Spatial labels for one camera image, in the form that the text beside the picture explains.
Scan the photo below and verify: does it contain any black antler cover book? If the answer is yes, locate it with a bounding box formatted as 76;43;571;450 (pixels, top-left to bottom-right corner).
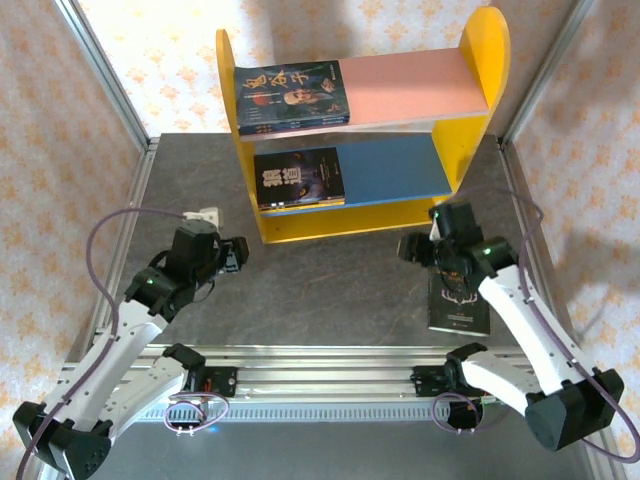
427;267;492;337

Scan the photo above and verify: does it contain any dark wolf cover book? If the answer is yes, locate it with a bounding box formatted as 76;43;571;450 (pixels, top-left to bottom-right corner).
253;147;347;209

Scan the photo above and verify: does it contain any yellow pink blue shelf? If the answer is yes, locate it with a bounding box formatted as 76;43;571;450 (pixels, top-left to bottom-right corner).
215;5;512;245

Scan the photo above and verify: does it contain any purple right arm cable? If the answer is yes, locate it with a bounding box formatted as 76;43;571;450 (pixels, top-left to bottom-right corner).
434;185;640;462

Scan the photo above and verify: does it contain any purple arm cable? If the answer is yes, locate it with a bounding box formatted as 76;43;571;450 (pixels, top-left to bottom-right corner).
434;185;640;462
14;207;189;480

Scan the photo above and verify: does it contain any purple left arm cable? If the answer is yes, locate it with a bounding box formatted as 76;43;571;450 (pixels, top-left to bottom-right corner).
14;207;189;480

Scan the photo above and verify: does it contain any aluminium table side rail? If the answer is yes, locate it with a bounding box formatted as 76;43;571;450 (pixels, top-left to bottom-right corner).
27;142;162;480
497;139;629;480

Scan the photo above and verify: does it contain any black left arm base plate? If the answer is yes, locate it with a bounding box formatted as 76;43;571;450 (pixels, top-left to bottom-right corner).
148;365;238;400

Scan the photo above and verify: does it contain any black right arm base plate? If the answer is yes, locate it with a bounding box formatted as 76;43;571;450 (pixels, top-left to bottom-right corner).
412;364;501;400

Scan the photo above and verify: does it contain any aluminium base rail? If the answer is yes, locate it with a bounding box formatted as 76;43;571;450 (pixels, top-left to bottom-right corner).
53;343;601;404

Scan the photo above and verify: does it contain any grey slotted cable duct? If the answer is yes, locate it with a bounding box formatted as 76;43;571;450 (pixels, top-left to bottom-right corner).
74;403;506;422

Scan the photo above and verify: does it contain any short purple cable loop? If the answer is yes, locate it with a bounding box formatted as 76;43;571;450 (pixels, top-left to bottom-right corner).
432;392;516;435
163;392;230;437

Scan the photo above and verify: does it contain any aluminium frame post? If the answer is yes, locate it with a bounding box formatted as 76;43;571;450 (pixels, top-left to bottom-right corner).
53;0;162;154
498;0;599;149

